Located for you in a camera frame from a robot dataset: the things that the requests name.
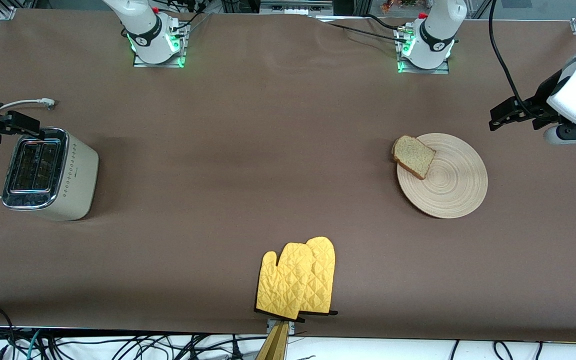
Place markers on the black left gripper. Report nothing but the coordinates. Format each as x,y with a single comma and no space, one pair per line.
539,104

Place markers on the round wooden plate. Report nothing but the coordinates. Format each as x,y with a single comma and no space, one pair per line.
453,185

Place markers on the brown bread slice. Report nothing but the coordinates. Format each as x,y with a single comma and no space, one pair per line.
414,156

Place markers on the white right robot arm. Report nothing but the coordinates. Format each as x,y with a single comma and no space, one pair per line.
143,25

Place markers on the cream and chrome toaster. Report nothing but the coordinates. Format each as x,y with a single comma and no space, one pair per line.
78,185

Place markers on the small orange background item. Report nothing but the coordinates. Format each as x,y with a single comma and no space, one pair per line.
393,6

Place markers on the brown table cover cloth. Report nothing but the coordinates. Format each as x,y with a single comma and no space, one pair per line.
288,100

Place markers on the grey power strip box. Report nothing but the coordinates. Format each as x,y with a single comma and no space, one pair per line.
295,7

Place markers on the yellow quilted oven mitt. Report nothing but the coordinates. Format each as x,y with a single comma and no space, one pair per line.
283,285
324,280

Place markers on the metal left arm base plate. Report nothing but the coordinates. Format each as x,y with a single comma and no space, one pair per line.
440,71

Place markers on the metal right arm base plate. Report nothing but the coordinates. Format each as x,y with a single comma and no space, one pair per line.
160,63

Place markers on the wooden camera mount post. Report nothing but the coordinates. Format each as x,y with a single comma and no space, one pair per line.
274,345

